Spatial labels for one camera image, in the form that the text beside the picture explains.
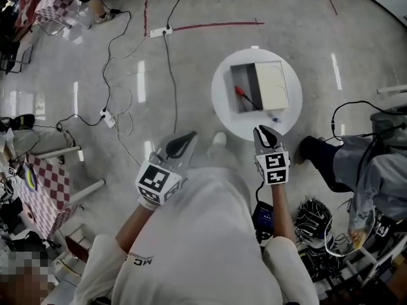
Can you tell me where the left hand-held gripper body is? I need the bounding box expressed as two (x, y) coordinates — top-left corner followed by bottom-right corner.
(135, 132), (198, 206)

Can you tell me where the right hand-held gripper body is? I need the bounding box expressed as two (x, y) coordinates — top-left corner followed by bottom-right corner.
(252, 126), (291, 186)

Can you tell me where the red-handled screwdriver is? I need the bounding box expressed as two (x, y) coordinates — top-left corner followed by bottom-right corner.
(234, 85), (262, 111)

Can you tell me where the grey box with cream lid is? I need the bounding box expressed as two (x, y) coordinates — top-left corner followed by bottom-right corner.
(229, 60), (291, 114)

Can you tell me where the person's right forearm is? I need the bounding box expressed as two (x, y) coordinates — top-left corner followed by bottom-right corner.
(270, 182), (297, 241)

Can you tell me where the person's left forearm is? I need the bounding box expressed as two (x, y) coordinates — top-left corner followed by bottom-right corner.
(115, 201), (157, 254)

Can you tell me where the person's white shoe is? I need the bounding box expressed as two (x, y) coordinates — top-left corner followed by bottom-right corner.
(211, 131), (228, 148)

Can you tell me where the person's light trouser leg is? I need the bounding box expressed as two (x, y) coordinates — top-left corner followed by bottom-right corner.
(206, 142), (245, 173)

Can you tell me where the white round table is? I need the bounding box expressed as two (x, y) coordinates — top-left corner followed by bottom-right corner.
(210, 46), (303, 140)

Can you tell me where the black handheld device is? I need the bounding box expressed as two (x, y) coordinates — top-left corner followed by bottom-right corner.
(252, 201), (275, 235)

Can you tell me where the person's white shirt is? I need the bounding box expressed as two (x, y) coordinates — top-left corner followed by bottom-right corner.
(73, 166), (320, 305)

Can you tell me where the small white power strip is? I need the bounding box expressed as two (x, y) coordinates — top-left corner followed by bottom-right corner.
(99, 107), (117, 129)

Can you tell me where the clear plastic container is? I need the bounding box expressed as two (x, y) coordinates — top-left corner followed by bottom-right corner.
(324, 201), (376, 258)

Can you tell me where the red checkered cloth table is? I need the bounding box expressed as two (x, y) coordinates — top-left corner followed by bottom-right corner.
(17, 153), (106, 238)
(14, 0), (76, 29)

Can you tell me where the white tube leg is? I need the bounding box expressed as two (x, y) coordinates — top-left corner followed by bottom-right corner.
(376, 85), (407, 95)

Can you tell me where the yellow blue round plate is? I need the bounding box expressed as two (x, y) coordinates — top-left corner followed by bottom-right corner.
(23, 165), (39, 193)

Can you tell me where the black metal chair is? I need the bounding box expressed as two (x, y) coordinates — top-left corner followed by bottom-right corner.
(0, 43), (34, 75)

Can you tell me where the black power cable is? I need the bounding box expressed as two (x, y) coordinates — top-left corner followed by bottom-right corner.
(163, 32), (178, 133)
(166, 0), (197, 31)

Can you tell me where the thin white cable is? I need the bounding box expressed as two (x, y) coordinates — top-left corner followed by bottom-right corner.
(113, 89), (142, 168)

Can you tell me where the black bundle of cables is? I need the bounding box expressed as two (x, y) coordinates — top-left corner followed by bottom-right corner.
(294, 200), (334, 245)

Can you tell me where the black headset cable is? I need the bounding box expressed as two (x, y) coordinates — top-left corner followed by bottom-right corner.
(330, 99), (400, 143)

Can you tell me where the black cable with adapter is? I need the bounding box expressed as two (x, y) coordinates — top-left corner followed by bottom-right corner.
(100, 8), (132, 114)

